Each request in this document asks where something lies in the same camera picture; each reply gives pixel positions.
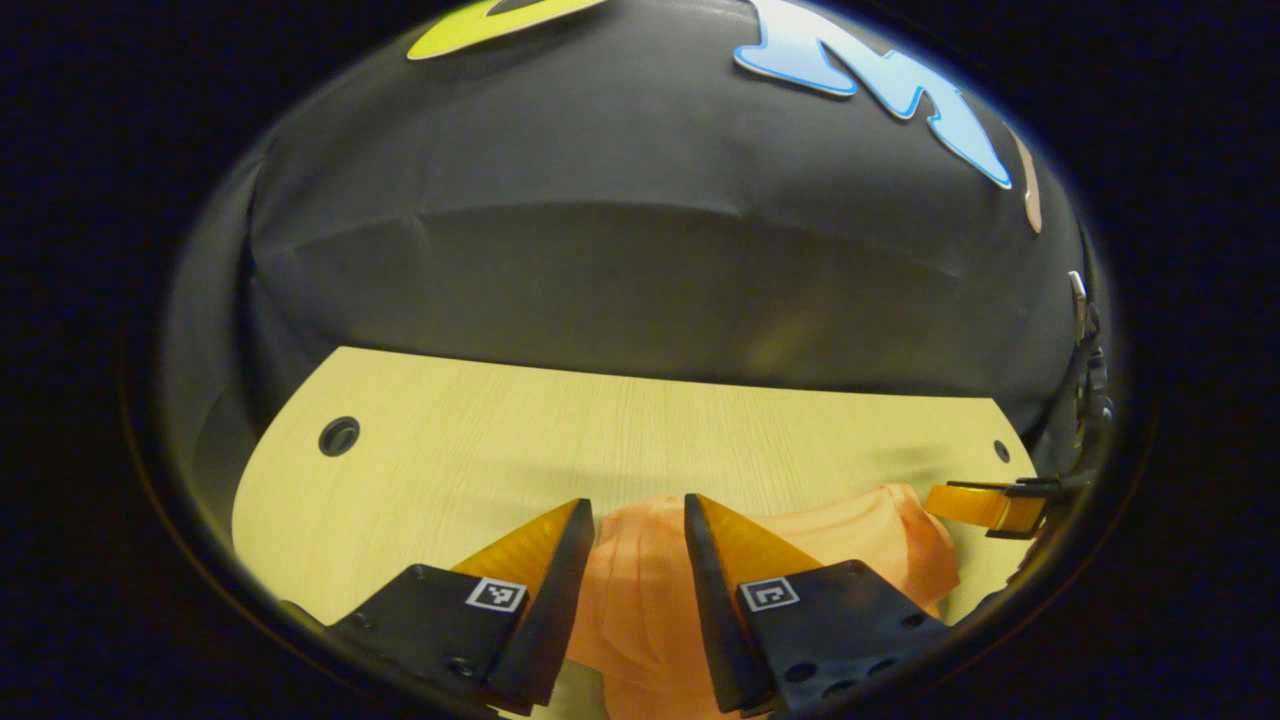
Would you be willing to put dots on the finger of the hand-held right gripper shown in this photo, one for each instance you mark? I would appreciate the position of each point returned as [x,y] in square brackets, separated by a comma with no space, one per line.
[985,505]

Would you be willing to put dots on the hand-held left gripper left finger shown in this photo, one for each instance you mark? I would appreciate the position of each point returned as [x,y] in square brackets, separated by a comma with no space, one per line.
[545,610]

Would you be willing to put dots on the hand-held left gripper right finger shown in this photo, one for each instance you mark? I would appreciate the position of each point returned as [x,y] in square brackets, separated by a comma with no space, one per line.
[715,610]

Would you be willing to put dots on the orange T-shirt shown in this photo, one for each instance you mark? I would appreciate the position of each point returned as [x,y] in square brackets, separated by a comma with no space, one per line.
[640,600]

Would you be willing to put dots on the black backdrop cloth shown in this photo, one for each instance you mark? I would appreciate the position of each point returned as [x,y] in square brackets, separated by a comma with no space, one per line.
[600,230]

